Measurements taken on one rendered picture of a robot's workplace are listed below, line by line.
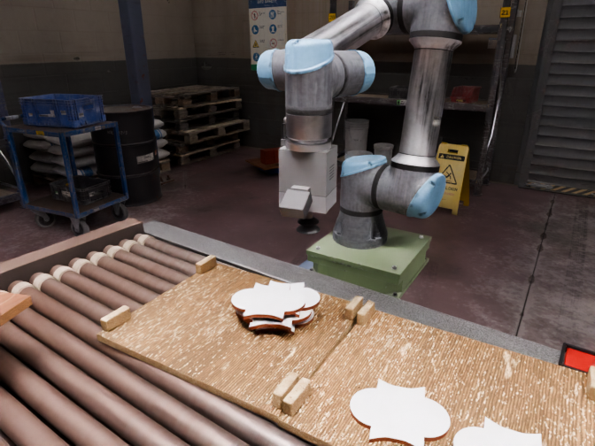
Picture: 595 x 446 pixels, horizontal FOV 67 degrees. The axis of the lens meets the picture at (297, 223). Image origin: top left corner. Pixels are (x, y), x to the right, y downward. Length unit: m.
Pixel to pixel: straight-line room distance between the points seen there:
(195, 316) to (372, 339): 0.36
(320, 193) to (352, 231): 0.46
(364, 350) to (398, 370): 0.07
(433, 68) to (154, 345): 0.82
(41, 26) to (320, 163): 5.29
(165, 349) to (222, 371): 0.13
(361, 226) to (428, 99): 0.35
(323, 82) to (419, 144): 0.43
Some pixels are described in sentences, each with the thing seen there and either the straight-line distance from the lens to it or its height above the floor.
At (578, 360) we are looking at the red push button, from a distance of 0.97.
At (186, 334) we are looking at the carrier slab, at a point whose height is 0.94.
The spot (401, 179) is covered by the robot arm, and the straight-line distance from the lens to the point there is 1.09.
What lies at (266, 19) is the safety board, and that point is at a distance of 6.46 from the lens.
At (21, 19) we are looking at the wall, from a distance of 5.78.
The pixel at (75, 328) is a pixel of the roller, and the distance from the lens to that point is 1.04.
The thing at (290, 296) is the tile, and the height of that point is 0.99.
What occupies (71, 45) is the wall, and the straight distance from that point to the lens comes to 6.03.
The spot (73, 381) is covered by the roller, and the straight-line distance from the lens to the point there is 0.89.
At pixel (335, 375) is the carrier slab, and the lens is 0.79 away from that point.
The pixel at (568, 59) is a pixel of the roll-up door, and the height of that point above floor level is 1.31.
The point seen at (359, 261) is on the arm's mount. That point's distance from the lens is 1.13.
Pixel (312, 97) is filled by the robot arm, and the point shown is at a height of 1.37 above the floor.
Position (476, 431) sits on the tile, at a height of 0.94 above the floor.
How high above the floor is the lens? 1.45
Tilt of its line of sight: 22 degrees down
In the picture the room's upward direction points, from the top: straight up
